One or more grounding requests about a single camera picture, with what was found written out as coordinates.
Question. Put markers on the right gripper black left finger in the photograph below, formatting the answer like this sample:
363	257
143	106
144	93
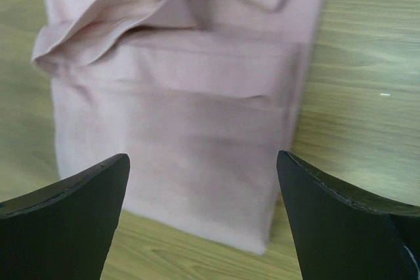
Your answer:
64	230

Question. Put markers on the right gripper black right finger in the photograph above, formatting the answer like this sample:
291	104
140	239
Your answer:
341	231

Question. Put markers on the dusty pink printed t-shirt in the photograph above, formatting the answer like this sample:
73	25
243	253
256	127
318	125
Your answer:
200	94

